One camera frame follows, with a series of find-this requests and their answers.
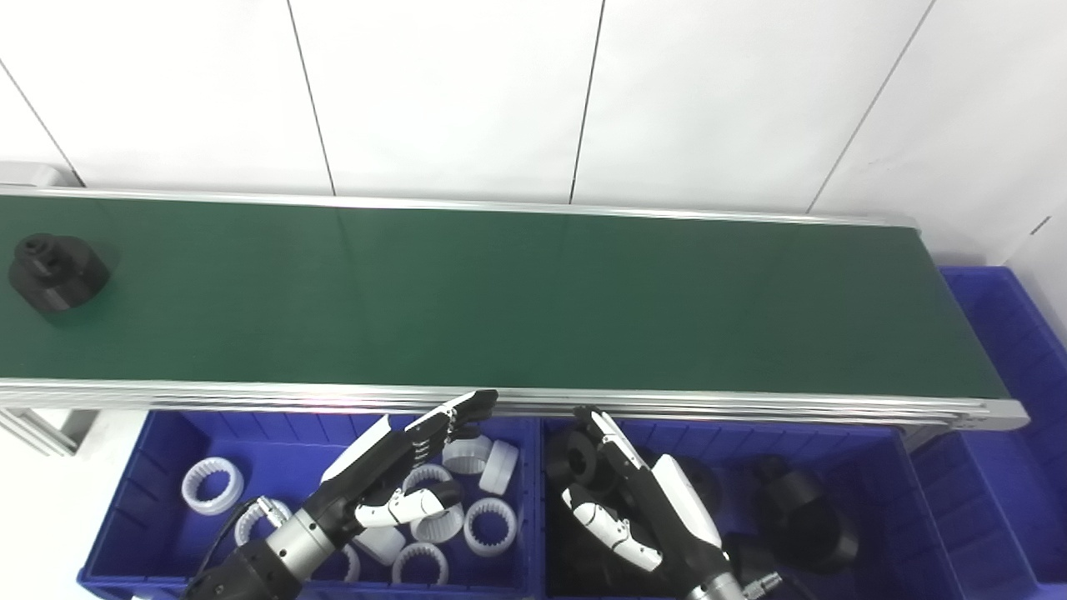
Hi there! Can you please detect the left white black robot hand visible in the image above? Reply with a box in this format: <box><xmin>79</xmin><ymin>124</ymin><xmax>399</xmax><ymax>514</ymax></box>
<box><xmin>319</xmin><ymin>389</ymin><xmax>499</xmax><ymax>547</ymax></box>

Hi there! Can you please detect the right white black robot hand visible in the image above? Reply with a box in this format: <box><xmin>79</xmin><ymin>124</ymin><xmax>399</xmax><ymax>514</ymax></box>
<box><xmin>560</xmin><ymin>406</ymin><xmax>734</xmax><ymax>594</ymax></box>

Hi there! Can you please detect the white cylinder part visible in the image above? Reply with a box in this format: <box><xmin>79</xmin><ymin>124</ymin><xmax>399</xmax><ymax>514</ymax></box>
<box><xmin>442</xmin><ymin>432</ymin><xmax>493</xmax><ymax>476</ymax></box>
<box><xmin>354</xmin><ymin>525</ymin><xmax>407</xmax><ymax>566</ymax></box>
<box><xmin>479</xmin><ymin>440</ymin><xmax>519</xmax><ymax>496</ymax></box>

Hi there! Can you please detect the blue bin with black parts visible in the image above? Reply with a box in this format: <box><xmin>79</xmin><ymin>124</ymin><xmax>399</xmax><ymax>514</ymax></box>
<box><xmin>542</xmin><ymin>417</ymin><xmax>968</xmax><ymax>600</ymax></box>

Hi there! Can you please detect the blue bin with white parts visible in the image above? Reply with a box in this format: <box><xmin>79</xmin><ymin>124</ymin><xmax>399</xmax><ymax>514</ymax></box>
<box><xmin>78</xmin><ymin>408</ymin><xmax>547</xmax><ymax>600</ymax></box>

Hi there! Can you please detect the green conveyor belt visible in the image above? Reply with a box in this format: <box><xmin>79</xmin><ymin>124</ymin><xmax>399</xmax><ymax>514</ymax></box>
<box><xmin>0</xmin><ymin>187</ymin><xmax>1030</xmax><ymax>432</ymax></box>

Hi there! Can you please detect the empty blue bin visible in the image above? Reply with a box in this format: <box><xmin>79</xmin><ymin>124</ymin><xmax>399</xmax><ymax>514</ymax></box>
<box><xmin>913</xmin><ymin>265</ymin><xmax>1067</xmax><ymax>600</ymax></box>

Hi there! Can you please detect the grey conveyor end cap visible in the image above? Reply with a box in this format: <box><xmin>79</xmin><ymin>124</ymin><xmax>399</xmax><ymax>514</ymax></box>
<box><xmin>0</xmin><ymin>161</ymin><xmax>80</xmax><ymax>189</ymax></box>

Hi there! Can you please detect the white toothed ring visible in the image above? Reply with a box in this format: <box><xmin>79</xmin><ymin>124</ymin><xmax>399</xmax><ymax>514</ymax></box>
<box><xmin>181</xmin><ymin>457</ymin><xmax>245</xmax><ymax>516</ymax></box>
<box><xmin>233</xmin><ymin>497</ymin><xmax>293</xmax><ymax>547</ymax></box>
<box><xmin>329</xmin><ymin>543</ymin><xmax>361</xmax><ymax>584</ymax></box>
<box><xmin>463</xmin><ymin>498</ymin><xmax>518</xmax><ymax>558</ymax></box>
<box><xmin>408</xmin><ymin>500</ymin><xmax>465</xmax><ymax>544</ymax></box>
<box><xmin>392</xmin><ymin>542</ymin><xmax>450</xmax><ymax>587</ymax></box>
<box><xmin>403</xmin><ymin>463</ymin><xmax>455</xmax><ymax>497</ymax></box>

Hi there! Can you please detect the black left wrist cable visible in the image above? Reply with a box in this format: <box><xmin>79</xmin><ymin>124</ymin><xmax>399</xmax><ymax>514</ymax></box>
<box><xmin>198</xmin><ymin>496</ymin><xmax>294</xmax><ymax>580</ymax></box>

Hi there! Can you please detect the aluminium conveyor frame leg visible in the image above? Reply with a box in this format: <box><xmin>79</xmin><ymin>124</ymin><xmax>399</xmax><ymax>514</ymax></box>
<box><xmin>0</xmin><ymin>408</ymin><xmax>97</xmax><ymax>458</ymax></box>

